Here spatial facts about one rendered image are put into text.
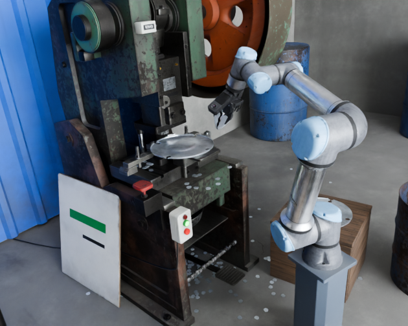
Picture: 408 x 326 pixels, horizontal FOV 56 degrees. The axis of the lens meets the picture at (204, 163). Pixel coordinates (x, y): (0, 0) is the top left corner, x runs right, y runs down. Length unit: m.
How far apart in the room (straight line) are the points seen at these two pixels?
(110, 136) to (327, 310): 1.19
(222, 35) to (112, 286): 1.35
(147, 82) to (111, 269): 0.97
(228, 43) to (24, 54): 1.33
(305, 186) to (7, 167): 1.99
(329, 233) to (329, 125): 0.49
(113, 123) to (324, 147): 1.08
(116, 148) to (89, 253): 0.59
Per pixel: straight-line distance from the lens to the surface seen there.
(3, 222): 2.81
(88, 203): 2.02
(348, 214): 2.07
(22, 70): 2.67
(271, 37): 1.72
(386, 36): 4.67
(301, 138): 1.12
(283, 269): 2.10
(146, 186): 1.47
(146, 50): 1.55
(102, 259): 2.06
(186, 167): 1.73
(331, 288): 1.59
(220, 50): 1.95
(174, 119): 1.71
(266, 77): 1.38
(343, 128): 1.13
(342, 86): 4.92
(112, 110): 1.84
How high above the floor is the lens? 1.43
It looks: 24 degrees down
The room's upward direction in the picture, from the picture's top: 4 degrees counter-clockwise
